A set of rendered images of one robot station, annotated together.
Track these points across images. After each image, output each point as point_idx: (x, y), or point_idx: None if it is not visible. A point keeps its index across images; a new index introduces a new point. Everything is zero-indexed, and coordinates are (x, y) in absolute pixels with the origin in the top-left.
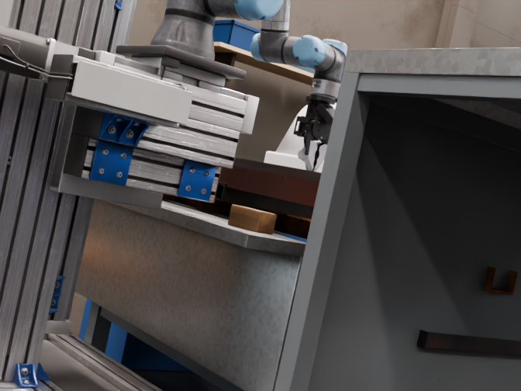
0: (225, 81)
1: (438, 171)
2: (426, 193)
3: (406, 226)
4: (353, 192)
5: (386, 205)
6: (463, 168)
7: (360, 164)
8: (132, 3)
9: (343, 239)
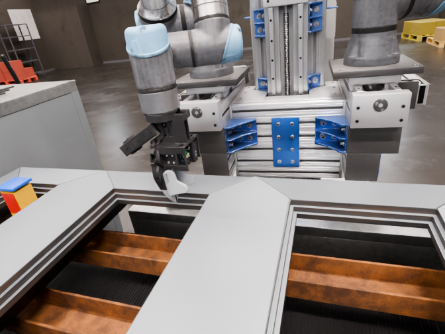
0: (186, 90)
1: (32, 144)
2: (42, 154)
3: (55, 166)
4: (79, 141)
5: (65, 153)
6: (13, 147)
7: (75, 130)
8: (265, 29)
9: (86, 160)
